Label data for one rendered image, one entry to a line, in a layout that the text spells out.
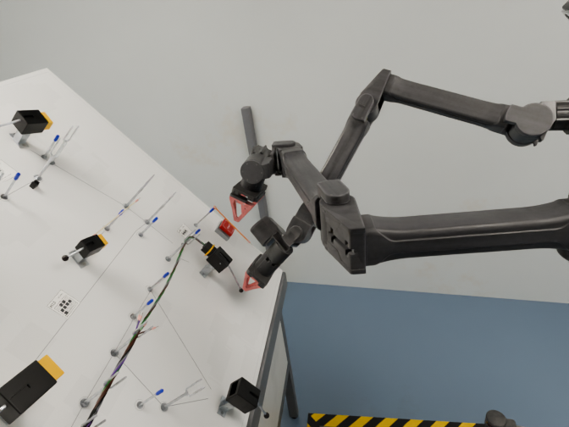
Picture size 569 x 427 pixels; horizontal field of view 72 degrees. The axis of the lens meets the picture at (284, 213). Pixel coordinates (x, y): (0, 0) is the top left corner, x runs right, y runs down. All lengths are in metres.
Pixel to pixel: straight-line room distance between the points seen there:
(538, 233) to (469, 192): 1.71
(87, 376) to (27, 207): 0.41
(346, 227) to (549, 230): 0.27
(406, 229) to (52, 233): 0.79
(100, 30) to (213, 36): 0.68
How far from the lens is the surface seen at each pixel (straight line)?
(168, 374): 1.01
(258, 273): 1.11
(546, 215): 0.65
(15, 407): 0.75
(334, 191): 0.62
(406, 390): 2.22
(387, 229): 0.57
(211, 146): 2.45
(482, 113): 1.10
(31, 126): 1.13
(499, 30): 2.10
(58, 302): 0.96
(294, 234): 1.03
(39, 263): 0.99
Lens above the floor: 1.79
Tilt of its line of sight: 30 degrees down
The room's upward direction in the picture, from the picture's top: 8 degrees counter-clockwise
